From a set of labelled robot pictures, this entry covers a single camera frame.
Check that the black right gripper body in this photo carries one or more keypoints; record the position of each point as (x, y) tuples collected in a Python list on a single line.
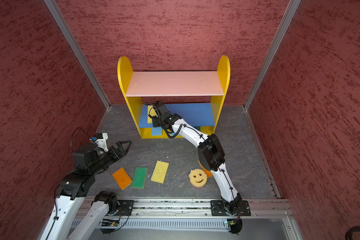
[(159, 121)]

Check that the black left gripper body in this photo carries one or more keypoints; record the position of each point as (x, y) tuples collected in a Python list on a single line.
[(109, 158)]

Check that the blue sponge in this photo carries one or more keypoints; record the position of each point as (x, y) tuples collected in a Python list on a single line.
[(156, 131)]

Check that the light green sponge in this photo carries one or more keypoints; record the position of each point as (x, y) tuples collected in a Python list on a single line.
[(139, 179)]

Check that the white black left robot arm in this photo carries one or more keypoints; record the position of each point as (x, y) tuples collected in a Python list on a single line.
[(90, 160)]

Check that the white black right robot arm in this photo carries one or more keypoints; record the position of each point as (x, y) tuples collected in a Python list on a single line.
[(210, 151)]

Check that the yellow shelf pink blue boards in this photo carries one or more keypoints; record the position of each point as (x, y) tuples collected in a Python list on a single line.
[(161, 85)]

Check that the orange sponge left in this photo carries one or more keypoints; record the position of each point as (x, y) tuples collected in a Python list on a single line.
[(122, 178)]

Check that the orange sponge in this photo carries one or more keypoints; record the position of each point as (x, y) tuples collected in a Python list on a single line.
[(208, 173), (122, 178)]

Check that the yellow smiley face sponge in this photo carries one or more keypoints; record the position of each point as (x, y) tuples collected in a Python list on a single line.
[(198, 178)]

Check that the orange sponge right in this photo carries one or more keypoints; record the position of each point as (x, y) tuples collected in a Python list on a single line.
[(208, 173)]

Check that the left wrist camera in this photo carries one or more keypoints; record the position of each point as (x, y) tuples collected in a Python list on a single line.
[(100, 139)]

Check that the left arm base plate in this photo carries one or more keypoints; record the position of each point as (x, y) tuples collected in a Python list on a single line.
[(120, 208)]

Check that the aluminium rail frame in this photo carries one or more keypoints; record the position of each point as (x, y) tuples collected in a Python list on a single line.
[(194, 214)]

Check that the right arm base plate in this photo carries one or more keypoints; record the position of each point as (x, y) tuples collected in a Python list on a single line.
[(221, 208)]

